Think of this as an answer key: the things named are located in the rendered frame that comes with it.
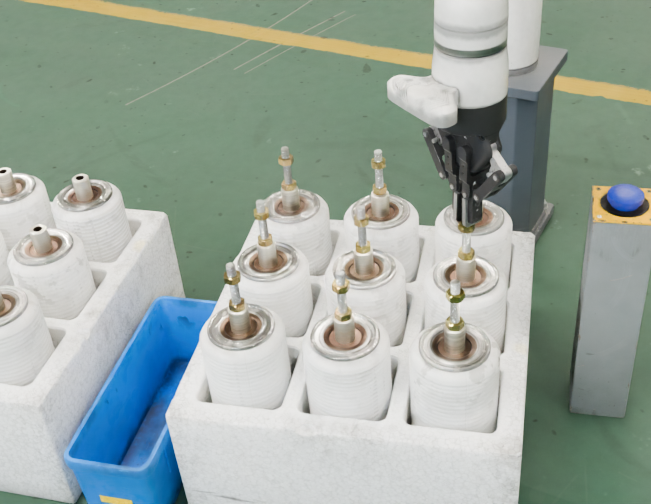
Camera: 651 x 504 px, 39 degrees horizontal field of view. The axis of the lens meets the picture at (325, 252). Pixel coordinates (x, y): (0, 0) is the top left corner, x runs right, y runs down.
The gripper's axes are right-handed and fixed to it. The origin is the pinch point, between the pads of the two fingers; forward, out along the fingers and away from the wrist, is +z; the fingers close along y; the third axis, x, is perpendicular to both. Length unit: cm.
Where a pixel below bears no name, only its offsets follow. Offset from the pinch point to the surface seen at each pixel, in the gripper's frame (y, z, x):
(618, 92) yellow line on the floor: 50, 35, -83
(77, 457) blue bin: 17, 25, 45
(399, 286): 4.1, 10.6, 6.5
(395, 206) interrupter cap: 16.3, 9.7, -2.1
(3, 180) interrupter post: 53, 8, 37
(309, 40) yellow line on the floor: 114, 35, -49
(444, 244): 8.2, 11.8, -3.6
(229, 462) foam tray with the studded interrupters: 3.9, 23.7, 31.3
